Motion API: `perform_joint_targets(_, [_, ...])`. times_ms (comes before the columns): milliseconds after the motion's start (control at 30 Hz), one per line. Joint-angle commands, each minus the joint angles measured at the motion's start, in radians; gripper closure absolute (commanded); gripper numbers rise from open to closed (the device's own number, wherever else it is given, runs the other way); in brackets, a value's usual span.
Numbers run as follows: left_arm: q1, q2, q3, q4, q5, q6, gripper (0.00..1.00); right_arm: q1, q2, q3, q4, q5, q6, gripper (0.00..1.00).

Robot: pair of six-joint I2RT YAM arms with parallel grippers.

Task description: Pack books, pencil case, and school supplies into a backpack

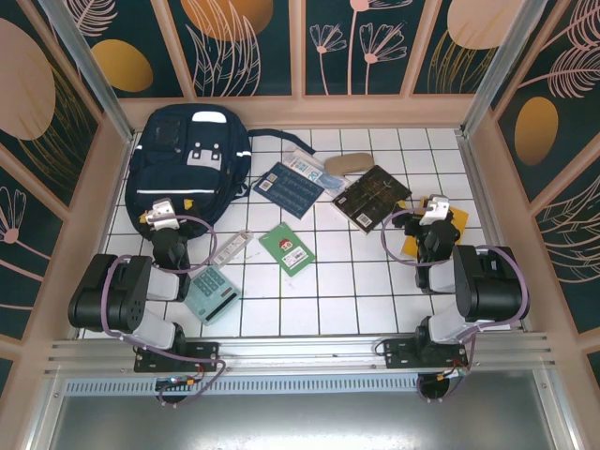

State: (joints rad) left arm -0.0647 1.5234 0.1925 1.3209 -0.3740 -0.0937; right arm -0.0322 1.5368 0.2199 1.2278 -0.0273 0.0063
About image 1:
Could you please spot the navy blue backpack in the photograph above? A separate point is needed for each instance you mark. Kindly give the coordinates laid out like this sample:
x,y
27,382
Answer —
x,y
187,154

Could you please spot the aluminium frame post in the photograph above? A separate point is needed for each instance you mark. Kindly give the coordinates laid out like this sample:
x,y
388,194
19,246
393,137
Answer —
x,y
94,79
497,70

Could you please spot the black book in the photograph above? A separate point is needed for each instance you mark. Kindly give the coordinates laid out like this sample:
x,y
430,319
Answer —
x,y
370,197

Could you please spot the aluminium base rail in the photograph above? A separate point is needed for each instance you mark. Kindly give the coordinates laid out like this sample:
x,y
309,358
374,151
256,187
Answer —
x,y
304,351

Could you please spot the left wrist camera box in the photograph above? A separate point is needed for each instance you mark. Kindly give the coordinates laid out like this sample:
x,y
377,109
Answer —
x,y
161,213

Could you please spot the small circuit board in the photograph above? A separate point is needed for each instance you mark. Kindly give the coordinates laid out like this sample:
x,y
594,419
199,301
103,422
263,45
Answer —
x,y
452,373
180,382

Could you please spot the yellow notebook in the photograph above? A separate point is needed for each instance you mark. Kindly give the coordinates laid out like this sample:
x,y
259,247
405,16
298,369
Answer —
x,y
461,218

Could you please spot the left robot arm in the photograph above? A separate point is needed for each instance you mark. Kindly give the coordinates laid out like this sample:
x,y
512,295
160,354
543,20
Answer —
x,y
117,290

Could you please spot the aluminium side rail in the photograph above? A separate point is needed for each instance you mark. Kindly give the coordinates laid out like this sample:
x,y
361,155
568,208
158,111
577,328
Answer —
x,y
475,180

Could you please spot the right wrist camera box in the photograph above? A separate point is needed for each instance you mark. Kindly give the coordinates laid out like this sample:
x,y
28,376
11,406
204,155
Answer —
x,y
436,208

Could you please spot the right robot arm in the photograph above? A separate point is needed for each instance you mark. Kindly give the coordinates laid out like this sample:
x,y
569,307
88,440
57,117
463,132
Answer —
x,y
487,286

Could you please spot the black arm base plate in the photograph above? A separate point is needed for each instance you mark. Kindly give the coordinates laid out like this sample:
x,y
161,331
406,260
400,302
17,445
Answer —
x,y
206,351
398,354

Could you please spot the green notebook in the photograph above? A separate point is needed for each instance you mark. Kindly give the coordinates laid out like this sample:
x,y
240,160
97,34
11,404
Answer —
x,y
286,250

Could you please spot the clear pen pack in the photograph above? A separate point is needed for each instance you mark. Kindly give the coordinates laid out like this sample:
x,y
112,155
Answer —
x,y
311,171

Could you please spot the tan pencil case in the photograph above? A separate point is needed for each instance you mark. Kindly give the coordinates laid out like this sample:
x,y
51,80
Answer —
x,y
349,163

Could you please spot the blue book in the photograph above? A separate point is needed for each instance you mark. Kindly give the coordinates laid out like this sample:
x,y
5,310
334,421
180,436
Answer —
x,y
290,190

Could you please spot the teal calculator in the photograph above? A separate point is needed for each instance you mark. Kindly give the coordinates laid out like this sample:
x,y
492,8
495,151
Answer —
x,y
211,293

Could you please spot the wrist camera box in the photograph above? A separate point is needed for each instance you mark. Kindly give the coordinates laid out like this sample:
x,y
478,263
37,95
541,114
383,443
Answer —
x,y
436,208
161,213

